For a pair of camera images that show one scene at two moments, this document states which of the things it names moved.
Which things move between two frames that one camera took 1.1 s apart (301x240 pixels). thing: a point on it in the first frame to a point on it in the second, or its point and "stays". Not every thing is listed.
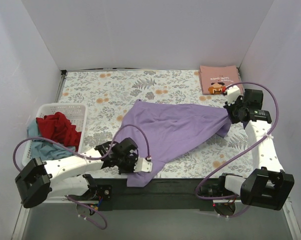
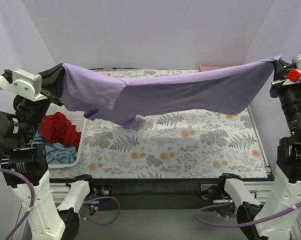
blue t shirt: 45,150 stays
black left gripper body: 127,169 to 50,85
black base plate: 164,195 stays
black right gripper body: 232,113 to 279,81
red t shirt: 57,127 stays
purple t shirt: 162,131 to 124,95
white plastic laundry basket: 77,113 stays
